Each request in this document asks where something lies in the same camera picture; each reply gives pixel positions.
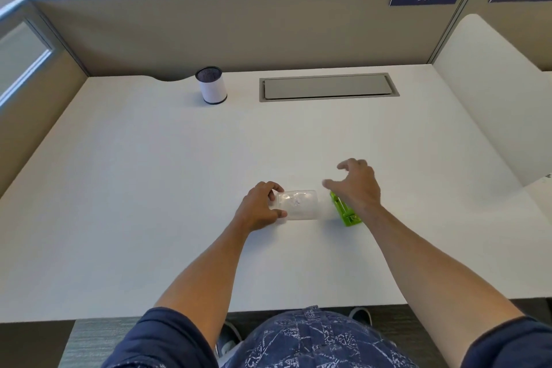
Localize blue patterned shorts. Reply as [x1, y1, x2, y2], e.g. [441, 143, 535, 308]
[219, 305, 420, 368]

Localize glass-topped side partition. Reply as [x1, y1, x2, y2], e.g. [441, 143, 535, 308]
[0, 0, 89, 199]

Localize white cylindrical pen holder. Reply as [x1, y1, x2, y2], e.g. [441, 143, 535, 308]
[195, 66, 228, 105]

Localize grey desk cable cover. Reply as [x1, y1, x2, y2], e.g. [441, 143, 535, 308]
[259, 73, 400, 103]

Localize grey right shoe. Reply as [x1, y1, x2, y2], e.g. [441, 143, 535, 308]
[348, 306, 373, 325]

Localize dark blue right sleeve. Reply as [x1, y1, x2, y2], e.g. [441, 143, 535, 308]
[459, 316, 552, 368]

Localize grey left shoe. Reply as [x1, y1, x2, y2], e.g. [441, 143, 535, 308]
[214, 321, 243, 358]

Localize grey shoe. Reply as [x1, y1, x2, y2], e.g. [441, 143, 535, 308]
[214, 321, 243, 358]
[348, 306, 373, 325]

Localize white rounded desk divider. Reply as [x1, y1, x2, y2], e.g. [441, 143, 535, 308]
[432, 14, 552, 187]

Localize person's left hand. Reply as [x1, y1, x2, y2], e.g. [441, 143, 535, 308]
[235, 181, 288, 233]

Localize person's left forearm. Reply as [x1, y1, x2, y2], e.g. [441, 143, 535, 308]
[154, 214, 255, 349]

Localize dark blue sleeve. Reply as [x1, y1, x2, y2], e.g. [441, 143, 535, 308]
[101, 307, 219, 368]
[459, 316, 552, 368]

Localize person's right hand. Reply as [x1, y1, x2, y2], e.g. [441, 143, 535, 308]
[323, 158, 383, 214]

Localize clear plastic box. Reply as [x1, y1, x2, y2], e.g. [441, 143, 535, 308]
[268, 189, 320, 221]

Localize person's right forearm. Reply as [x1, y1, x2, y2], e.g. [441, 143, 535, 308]
[354, 203, 525, 367]

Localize beige cubicle partition panel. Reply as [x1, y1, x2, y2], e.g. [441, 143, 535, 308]
[28, 0, 552, 80]

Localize green plastic stapler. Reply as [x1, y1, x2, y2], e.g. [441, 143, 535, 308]
[330, 191, 363, 227]

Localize dark blue left sleeve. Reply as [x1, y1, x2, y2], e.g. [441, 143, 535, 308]
[101, 307, 219, 368]

